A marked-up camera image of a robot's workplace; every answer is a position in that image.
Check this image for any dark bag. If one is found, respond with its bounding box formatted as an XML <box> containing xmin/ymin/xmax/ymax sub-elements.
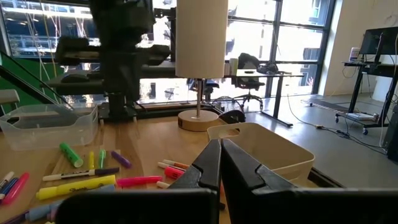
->
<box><xmin>257</xmin><ymin>61</ymin><xmax>280</xmax><ymax>75</ymax></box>

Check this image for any white top standing desk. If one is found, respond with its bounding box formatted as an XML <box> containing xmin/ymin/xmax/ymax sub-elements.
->
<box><xmin>223</xmin><ymin>68</ymin><xmax>305</xmax><ymax>128</ymax></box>

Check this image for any purple pen highlighter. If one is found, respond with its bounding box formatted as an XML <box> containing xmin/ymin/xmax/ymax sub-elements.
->
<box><xmin>110</xmin><ymin>150</ymin><xmax>132</xmax><ymax>170</ymax></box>

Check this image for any yellow Sharpie highlighter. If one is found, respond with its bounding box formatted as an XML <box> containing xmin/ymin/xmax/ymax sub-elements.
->
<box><xmin>35</xmin><ymin>174</ymin><xmax>117</xmax><ymax>201</ymax></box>

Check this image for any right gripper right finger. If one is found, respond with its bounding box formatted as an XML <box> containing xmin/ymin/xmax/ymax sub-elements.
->
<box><xmin>221</xmin><ymin>138</ymin><xmax>398</xmax><ymax>224</ymax></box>

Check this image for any large black display screen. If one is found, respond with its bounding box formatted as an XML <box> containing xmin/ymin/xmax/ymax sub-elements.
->
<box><xmin>359</xmin><ymin>26</ymin><xmax>398</xmax><ymax>56</ymax></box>

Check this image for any fat purple highlighter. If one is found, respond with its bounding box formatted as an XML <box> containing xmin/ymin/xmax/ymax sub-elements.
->
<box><xmin>46</xmin><ymin>207</ymin><xmax>59</xmax><ymax>223</ymax></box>

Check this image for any green pen highlighter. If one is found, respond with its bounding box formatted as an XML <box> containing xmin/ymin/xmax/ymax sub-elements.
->
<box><xmin>98</xmin><ymin>149</ymin><xmax>107</xmax><ymax>170</ymax></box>

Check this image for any white canister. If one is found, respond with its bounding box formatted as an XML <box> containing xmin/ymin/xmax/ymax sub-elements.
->
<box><xmin>348</xmin><ymin>46</ymin><xmax>361</xmax><ymax>62</ymax></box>

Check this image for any blue highlighter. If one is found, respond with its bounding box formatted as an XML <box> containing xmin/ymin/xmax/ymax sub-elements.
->
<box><xmin>24</xmin><ymin>184</ymin><xmax>117</xmax><ymax>223</ymax></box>

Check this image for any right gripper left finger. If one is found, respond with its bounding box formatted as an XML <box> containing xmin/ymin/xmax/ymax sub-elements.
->
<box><xmin>55</xmin><ymin>139</ymin><xmax>222</xmax><ymax>224</ymax></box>

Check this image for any black office chair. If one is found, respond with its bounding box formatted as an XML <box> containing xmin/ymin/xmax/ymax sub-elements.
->
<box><xmin>233</xmin><ymin>52</ymin><xmax>266</xmax><ymax>110</ymax></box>

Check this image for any dark-capped white dry-erase marker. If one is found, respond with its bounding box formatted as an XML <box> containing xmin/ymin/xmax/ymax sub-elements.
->
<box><xmin>42</xmin><ymin>167</ymin><xmax>121</xmax><ymax>182</ymax></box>

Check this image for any black floor fan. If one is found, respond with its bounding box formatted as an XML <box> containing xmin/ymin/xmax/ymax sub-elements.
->
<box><xmin>211</xmin><ymin>95</ymin><xmax>247</xmax><ymax>124</ymax></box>

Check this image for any white shade table lamp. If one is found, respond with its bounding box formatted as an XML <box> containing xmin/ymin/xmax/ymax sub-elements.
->
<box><xmin>175</xmin><ymin>0</ymin><xmax>230</xmax><ymax>133</ymax></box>

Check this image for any fat bright green highlighter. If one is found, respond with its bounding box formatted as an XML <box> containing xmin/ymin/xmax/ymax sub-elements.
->
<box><xmin>58</xmin><ymin>142</ymin><xmax>85</xmax><ymax>169</ymax></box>

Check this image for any pale cylinder container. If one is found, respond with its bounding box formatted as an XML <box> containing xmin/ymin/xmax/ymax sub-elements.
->
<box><xmin>229</xmin><ymin>57</ymin><xmax>239</xmax><ymax>77</ymax></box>

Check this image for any white plastic bin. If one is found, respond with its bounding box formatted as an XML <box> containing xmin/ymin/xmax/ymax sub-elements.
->
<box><xmin>206</xmin><ymin>121</ymin><xmax>316</xmax><ymax>187</ymax></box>

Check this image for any black computer tower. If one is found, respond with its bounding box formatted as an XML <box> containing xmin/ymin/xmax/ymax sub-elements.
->
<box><xmin>386</xmin><ymin>105</ymin><xmax>398</xmax><ymax>162</ymax></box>

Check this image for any floor cable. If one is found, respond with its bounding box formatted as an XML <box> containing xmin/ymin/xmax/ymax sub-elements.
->
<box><xmin>285</xmin><ymin>93</ymin><xmax>388</xmax><ymax>155</ymax></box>

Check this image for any clear shallow plastic bin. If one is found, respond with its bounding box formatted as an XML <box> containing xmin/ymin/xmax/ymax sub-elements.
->
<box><xmin>0</xmin><ymin>103</ymin><xmax>100</xmax><ymax>152</ymax></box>

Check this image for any large pink highlighter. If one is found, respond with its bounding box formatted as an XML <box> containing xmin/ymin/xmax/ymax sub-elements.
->
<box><xmin>164</xmin><ymin>166</ymin><xmax>186</xmax><ymax>180</ymax></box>

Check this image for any grey chair armrest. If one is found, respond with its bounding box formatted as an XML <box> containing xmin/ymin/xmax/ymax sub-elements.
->
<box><xmin>0</xmin><ymin>89</ymin><xmax>21</xmax><ymax>106</ymax></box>

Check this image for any large office desk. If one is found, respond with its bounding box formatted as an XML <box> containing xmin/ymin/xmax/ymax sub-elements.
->
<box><xmin>40</xmin><ymin>60</ymin><xmax>177</xmax><ymax>96</ymax></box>

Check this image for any black rolling cart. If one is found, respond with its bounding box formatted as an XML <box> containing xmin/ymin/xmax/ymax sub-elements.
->
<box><xmin>335</xmin><ymin>60</ymin><xmax>398</xmax><ymax>136</ymax></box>

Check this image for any dark blue office chair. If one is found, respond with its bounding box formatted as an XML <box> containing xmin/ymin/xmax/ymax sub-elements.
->
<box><xmin>185</xmin><ymin>77</ymin><xmax>220</xmax><ymax>103</ymax></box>

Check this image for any blue dry-erase marker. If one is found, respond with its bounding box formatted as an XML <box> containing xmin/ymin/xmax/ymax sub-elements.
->
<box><xmin>0</xmin><ymin>177</ymin><xmax>20</xmax><ymax>200</ymax></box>

